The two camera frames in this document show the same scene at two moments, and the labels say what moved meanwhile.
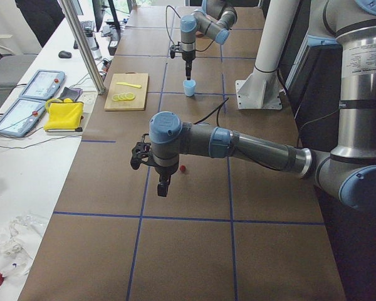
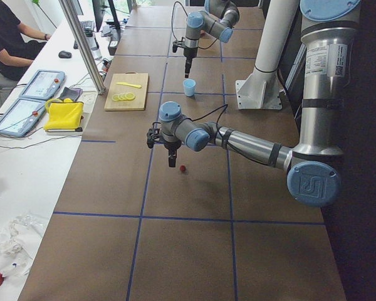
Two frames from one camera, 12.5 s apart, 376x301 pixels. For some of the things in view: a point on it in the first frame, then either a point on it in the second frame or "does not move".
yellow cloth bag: [64, 116] does not move
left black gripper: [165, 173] → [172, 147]
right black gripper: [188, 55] does not move
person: [43, 15] → [8, 54]
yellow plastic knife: [137, 86] does not move
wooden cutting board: [138, 103] does not move
